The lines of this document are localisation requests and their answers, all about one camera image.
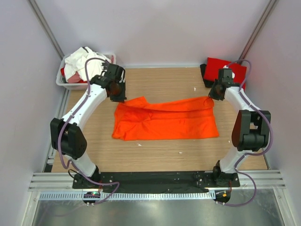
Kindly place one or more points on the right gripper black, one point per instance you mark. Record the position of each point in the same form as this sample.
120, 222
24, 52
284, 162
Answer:
212, 94

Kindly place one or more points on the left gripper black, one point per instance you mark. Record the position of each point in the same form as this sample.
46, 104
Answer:
121, 98

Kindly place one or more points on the orange t shirt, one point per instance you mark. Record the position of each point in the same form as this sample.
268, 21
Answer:
192, 118

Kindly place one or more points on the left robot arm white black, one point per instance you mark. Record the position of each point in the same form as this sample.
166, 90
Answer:
67, 132

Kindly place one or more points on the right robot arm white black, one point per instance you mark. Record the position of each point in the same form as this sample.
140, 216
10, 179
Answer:
251, 131

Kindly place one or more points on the folded red t shirt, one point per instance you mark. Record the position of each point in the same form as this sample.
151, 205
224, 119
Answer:
239, 70

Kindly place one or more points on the folded black t shirt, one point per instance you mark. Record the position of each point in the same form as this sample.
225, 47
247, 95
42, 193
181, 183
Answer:
209, 74

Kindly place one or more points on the white plastic basket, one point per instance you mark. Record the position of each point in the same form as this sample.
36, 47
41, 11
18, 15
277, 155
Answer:
76, 86

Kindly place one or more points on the pink garment in basket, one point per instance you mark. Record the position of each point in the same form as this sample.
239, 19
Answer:
74, 78

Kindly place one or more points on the crumpled white t shirt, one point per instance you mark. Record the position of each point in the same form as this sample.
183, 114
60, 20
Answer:
97, 63

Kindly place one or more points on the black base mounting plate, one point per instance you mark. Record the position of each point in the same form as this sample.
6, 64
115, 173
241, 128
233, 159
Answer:
171, 182

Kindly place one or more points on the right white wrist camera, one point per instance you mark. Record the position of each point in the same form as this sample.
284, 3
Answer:
232, 73

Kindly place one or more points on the slotted grey cable duct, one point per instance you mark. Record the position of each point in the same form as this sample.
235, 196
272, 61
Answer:
94, 196

